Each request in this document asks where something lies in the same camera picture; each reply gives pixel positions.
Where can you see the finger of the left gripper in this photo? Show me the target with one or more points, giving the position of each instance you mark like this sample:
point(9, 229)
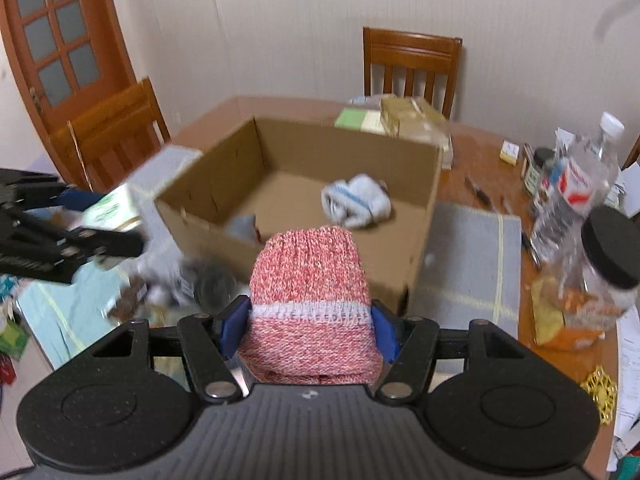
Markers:
point(84, 244)
point(70, 197)

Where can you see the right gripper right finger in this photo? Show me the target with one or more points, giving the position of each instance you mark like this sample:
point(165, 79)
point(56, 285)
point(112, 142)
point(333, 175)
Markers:
point(408, 346)

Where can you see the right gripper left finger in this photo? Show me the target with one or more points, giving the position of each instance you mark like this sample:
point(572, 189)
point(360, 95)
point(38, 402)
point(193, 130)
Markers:
point(208, 342)

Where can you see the pink knitted sock roll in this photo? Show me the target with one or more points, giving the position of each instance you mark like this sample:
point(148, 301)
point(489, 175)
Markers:
point(311, 319)

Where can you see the clear jar black items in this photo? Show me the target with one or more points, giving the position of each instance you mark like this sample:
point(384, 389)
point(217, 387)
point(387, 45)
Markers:
point(207, 283)

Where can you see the wooden chair left side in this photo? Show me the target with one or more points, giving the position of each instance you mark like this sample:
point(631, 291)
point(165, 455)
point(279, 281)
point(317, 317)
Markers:
point(100, 148)

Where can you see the wooden chair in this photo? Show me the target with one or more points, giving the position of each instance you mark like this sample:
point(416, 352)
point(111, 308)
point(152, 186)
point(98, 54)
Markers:
point(435, 56)
point(100, 148)

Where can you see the grey checked table mat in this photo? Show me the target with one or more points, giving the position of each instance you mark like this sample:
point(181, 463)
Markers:
point(471, 269)

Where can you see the orange snack packet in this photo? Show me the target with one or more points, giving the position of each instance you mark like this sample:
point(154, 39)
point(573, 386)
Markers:
point(551, 328)

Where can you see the white sock blue stripes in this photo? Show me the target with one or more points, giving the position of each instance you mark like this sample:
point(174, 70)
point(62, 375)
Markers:
point(357, 203)

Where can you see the pen on table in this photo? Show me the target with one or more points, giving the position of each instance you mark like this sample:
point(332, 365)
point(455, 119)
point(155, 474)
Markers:
point(478, 192)

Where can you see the wooden door with panes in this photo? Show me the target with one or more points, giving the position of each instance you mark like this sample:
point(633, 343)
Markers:
point(65, 55)

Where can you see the cardboard box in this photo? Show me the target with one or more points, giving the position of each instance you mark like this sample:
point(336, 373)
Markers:
point(276, 169)

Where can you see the gold ornament coaster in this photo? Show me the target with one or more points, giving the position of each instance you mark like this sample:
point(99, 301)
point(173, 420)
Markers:
point(602, 389)

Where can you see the large jar black lid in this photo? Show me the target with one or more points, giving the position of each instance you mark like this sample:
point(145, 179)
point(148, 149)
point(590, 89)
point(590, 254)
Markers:
point(594, 280)

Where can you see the small yellow white box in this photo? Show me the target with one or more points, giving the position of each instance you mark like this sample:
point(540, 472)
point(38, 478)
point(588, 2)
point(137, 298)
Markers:
point(509, 153)

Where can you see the small jar dark lid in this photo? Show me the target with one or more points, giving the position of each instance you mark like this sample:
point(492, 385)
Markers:
point(535, 160)

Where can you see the gold wrapped package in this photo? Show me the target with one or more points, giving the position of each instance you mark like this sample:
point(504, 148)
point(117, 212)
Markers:
point(416, 120)

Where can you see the green white book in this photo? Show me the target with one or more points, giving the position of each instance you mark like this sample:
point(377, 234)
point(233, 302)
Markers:
point(360, 119)

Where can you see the stack of papers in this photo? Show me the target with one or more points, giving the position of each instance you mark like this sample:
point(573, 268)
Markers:
point(627, 330)

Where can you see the clear water bottle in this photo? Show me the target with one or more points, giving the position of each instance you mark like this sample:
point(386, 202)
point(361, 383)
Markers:
point(584, 175)

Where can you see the wooden chair far side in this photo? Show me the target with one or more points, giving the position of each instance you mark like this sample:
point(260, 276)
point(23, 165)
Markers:
point(435, 56)

